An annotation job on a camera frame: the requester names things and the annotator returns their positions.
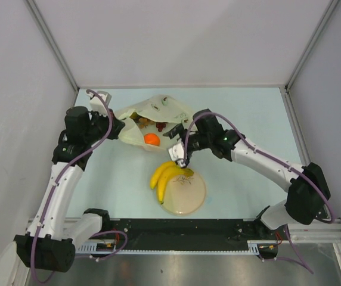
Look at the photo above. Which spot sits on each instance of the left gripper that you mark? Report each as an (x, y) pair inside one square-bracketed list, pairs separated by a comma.
[(116, 126)]

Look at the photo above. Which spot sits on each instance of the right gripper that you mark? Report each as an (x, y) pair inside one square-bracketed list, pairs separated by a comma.
[(178, 129)]

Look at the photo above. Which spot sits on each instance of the yellow fake banana bunch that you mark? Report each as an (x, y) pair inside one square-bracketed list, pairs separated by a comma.
[(163, 174)]

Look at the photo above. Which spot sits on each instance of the orange fake fruit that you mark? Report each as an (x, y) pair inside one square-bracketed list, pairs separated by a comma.
[(152, 139)]

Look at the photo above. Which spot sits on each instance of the pale green plastic bag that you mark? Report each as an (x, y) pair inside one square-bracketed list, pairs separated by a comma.
[(159, 108)]

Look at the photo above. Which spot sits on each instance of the pink ceramic plate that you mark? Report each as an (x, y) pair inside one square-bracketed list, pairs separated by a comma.
[(184, 195)]

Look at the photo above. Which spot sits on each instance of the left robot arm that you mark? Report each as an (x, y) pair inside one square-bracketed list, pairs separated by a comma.
[(47, 244)]

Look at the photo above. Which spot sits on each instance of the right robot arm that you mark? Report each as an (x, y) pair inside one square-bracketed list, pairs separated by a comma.
[(306, 187)]

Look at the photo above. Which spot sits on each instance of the fake dark grapes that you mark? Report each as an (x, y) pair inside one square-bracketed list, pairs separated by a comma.
[(144, 122)]

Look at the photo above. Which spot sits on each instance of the green fake fruit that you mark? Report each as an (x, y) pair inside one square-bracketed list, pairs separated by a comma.
[(134, 116)]

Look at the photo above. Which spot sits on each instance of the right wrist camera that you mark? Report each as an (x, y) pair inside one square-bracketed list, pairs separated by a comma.
[(176, 153)]

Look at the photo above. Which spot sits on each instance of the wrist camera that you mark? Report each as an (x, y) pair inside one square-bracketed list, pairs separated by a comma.
[(99, 101), (176, 153)]

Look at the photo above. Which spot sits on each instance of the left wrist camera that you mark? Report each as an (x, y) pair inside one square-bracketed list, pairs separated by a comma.
[(99, 101)]

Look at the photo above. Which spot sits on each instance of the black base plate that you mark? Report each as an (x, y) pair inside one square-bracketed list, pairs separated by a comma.
[(146, 243)]

